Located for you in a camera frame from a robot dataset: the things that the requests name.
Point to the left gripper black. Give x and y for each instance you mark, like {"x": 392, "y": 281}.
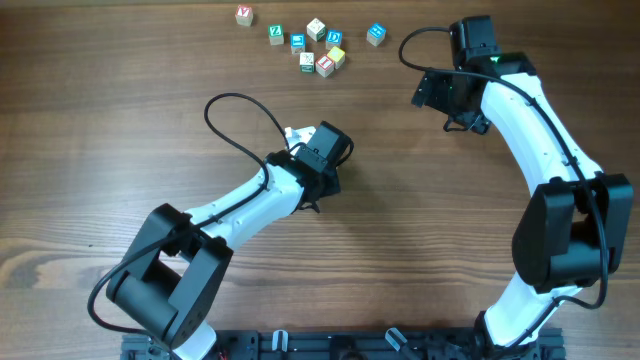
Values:
{"x": 333, "y": 182}

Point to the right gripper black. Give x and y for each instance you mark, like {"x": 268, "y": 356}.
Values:
{"x": 430, "y": 92}

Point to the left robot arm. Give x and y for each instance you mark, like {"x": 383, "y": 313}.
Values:
{"x": 172, "y": 271}

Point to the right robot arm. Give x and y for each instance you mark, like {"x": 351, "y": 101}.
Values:
{"x": 572, "y": 232}

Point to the blue symbol wooden block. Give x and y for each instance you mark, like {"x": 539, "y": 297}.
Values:
{"x": 376, "y": 34}

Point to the red framed I block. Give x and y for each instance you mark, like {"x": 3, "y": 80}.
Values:
{"x": 324, "y": 66}

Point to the green picture wooden block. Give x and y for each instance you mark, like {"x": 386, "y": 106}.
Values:
{"x": 307, "y": 62}

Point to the yellow wooden block centre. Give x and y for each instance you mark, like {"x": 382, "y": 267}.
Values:
{"x": 337, "y": 55}

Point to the blue D wooden block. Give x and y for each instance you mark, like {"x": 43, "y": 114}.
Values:
{"x": 333, "y": 39}

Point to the blue S wooden block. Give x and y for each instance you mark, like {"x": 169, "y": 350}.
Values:
{"x": 297, "y": 43}

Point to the white green wooden block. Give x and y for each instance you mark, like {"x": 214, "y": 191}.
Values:
{"x": 316, "y": 29}

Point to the green Z wooden block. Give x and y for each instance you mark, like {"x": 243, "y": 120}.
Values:
{"x": 276, "y": 34}

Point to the red V wooden block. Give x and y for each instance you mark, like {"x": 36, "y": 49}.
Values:
{"x": 244, "y": 15}

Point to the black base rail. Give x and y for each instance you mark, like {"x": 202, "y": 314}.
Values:
{"x": 447, "y": 343}

